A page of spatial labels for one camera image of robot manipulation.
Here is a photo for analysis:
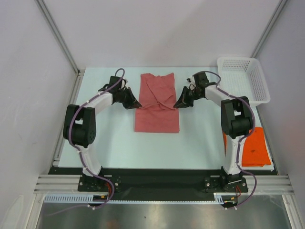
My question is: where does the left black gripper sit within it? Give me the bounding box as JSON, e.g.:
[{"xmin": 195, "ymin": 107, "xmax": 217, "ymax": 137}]
[{"xmin": 118, "ymin": 87, "xmax": 142, "ymax": 110}]

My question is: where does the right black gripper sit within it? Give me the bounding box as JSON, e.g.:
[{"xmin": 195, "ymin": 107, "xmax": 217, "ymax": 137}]
[{"xmin": 174, "ymin": 86, "xmax": 203, "ymax": 109}]

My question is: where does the pink red t shirt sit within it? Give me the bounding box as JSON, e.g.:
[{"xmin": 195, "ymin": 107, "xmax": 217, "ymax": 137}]
[{"xmin": 134, "ymin": 73, "xmax": 180, "ymax": 134}]

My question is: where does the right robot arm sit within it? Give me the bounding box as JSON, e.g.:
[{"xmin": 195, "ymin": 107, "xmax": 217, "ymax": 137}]
[{"xmin": 173, "ymin": 71, "xmax": 255, "ymax": 191}]

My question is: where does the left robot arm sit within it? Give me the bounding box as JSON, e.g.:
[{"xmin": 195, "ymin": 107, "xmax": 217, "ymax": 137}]
[{"xmin": 63, "ymin": 75, "xmax": 142, "ymax": 192}]

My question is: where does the white plastic basket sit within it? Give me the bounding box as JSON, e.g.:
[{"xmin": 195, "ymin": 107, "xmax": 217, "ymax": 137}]
[{"xmin": 217, "ymin": 57, "xmax": 270, "ymax": 107}]

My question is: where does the folded orange t shirt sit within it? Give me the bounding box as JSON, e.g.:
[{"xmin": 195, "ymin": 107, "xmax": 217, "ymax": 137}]
[{"xmin": 222, "ymin": 126, "xmax": 272, "ymax": 167}]

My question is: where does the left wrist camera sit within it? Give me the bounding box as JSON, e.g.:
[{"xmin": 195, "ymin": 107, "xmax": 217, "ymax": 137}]
[{"xmin": 121, "ymin": 78, "xmax": 128, "ymax": 89}]

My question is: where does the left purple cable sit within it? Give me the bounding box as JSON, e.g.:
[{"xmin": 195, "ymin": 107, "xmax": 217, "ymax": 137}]
[{"xmin": 46, "ymin": 68, "xmax": 127, "ymax": 217}]

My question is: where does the purple cable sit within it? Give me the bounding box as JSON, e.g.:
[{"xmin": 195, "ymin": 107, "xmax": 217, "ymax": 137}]
[
  {"xmin": 200, "ymin": 71, "xmax": 258, "ymax": 210},
  {"xmin": 46, "ymin": 68, "xmax": 127, "ymax": 217}
]

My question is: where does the left aluminium corner post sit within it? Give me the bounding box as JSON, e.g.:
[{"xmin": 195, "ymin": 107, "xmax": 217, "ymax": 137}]
[{"xmin": 35, "ymin": 0, "xmax": 84, "ymax": 76}]

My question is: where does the aluminium corner post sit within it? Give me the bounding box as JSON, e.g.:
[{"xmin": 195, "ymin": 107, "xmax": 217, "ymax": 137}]
[
  {"xmin": 250, "ymin": 0, "xmax": 290, "ymax": 58},
  {"xmin": 35, "ymin": 0, "xmax": 84, "ymax": 76}
]

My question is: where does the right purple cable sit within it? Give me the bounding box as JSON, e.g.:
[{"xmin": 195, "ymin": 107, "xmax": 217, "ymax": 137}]
[{"xmin": 200, "ymin": 71, "xmax": 258, "ymax": 210}]

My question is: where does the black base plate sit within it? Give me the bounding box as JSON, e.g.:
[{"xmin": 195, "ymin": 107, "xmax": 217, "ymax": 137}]
[{"xmin": 47, "ymin": 167, "xmax": 279, "ymax": 202}]

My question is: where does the white slotted cable duct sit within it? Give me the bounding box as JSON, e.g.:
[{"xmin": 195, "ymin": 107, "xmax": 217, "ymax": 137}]
[{"xmin": 44, "ymin": 192, "xmax": 241, "ymax": 205}]

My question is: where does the right aluminium corner post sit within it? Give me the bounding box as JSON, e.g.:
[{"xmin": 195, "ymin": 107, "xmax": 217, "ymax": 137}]
[{"xmin": 250, "ymin": 0, "xmax": 290, "ymax": 58}]

